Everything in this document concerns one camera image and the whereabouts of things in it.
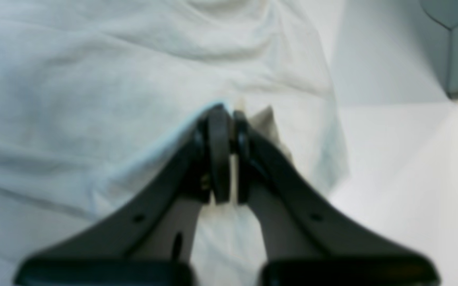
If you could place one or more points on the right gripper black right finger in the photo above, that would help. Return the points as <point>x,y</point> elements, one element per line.
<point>308,242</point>

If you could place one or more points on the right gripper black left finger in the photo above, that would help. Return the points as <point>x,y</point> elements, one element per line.
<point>149,240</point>

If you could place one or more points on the beige grey t-shirt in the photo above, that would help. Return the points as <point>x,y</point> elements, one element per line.
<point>96,95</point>

